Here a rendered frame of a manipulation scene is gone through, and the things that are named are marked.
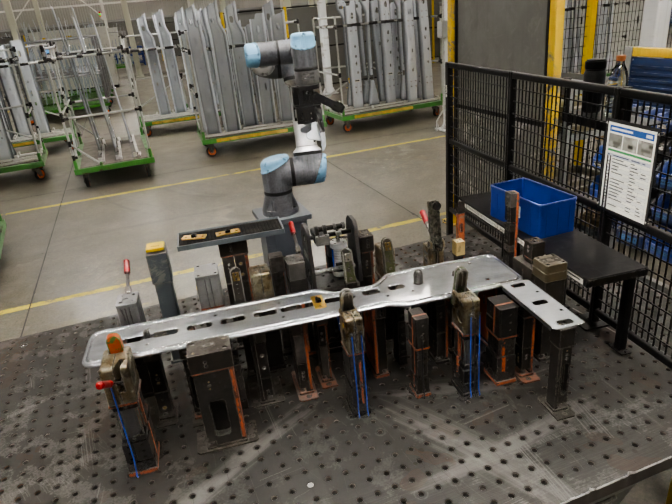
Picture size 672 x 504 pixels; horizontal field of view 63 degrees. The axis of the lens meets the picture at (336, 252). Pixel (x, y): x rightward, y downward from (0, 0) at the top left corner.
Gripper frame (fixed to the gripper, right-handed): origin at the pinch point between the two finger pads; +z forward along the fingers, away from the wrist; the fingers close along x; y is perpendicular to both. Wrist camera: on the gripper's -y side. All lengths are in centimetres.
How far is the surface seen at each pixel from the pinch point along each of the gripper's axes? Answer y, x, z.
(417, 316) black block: -16, 42, 45
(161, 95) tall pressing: 124, -933, 71
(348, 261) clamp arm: -3.0, 11.8, 37.7
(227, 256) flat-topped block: 37, -5, 35
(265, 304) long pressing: 27, 19, 44
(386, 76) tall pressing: -258, -746, 67
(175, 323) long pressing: 56, 21, 44
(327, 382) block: 11, 27, 74
